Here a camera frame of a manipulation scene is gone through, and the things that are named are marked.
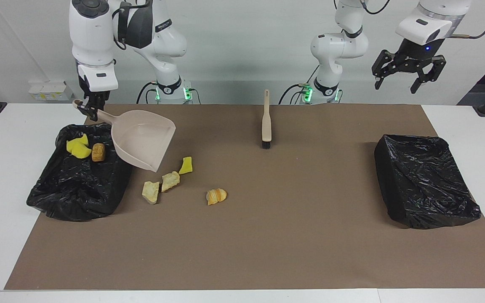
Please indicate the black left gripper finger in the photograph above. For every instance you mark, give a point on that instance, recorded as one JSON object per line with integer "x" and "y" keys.
{"x": 434, "y": 67}
{"x": 385, "y": 63}

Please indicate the brown toy bread roll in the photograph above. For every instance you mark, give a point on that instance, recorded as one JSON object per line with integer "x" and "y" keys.
{"x": 98, "y": 152}

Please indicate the white wall socket boxes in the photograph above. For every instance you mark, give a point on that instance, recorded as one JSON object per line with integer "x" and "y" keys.
{"x": 49, "y": 91}

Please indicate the small yellow sponge piece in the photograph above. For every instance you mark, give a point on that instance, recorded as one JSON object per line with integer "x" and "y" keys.
{"x": 186, "y": 166}

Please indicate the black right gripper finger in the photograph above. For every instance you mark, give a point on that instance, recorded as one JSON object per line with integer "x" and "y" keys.
{"x": 87, "y": 111}
{"x": 96, "y": 111}

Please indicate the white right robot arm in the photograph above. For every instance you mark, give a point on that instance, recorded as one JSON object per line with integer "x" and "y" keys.
{"x": 91, "y": 38}

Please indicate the bin with black bag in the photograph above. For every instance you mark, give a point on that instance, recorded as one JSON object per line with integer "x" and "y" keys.
{"x": 78, "y": 189}
{"x": 423, "y": 181}

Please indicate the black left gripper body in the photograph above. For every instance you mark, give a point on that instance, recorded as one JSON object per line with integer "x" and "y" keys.
{"x": 413, "y": 55}

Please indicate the beige plastic dustpan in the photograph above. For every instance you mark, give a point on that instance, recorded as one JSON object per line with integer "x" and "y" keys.
{"x": 141, "y": 143}

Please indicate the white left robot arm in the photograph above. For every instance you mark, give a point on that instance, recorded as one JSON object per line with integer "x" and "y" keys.
{"x": 339, "y": 46}

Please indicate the beige brush black bristles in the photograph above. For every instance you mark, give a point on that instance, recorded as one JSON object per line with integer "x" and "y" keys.
{"x": 266, "y": 126}

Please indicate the orange toy croissant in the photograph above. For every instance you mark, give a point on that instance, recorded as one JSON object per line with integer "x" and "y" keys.
{"x": 216, "y": 196}

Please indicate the brown table mat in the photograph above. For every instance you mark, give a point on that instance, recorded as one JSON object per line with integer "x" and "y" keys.
{"x": 225, "y": 269}

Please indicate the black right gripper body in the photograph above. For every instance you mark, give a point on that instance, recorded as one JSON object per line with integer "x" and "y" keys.
{"x": 93, "y": 97}

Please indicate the curled yellow sponge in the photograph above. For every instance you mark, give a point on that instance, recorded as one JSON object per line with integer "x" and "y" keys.
{"x": 75, "y": 143}

